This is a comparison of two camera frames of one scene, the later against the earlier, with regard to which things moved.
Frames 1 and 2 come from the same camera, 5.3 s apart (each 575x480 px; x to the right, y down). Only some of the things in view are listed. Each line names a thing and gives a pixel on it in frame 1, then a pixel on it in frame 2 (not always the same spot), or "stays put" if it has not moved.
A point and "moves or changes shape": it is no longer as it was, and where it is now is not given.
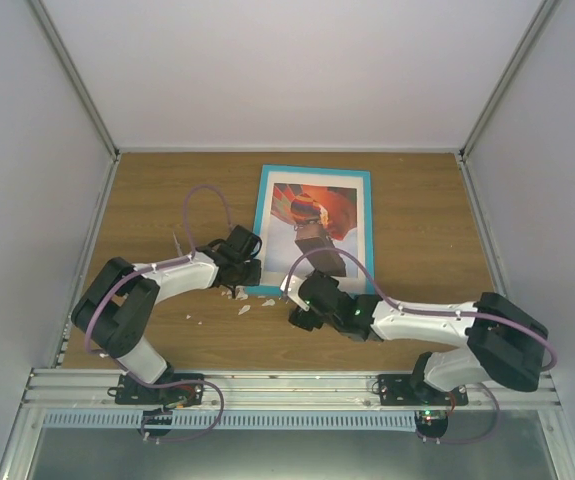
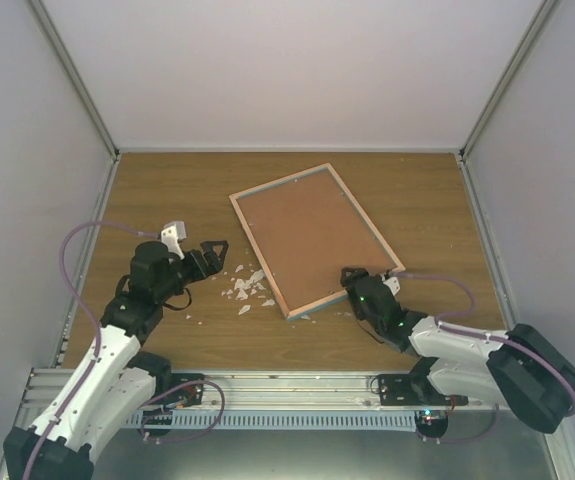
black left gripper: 254,278 -> 200,271
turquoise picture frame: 313,219 moves or changes shape
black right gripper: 297,318 -> 346,282
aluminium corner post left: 72,76 stays put
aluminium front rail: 92,390 stays put
